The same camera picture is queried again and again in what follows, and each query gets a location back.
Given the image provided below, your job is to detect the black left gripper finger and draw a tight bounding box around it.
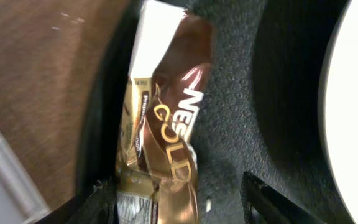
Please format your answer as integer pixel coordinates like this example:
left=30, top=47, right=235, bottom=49
left=241, top=172, right=323, bottom=224

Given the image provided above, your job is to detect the brown gold coffee wrapper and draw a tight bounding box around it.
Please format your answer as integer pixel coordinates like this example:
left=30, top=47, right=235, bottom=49
left=116, top=1, right=213, bottom=224

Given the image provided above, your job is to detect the round black serving tray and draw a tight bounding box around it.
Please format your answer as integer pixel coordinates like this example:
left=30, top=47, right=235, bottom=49
left=35, top=0, right=357, bottom=224

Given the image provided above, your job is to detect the pale green plate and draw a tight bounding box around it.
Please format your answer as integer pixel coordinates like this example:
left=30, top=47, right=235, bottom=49
left=318, top=0, right=358, bottom=223

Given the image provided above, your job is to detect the clear plastic bin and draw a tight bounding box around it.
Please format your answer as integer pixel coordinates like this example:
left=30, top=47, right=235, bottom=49
left=0, top=132, right=51, bottom=223

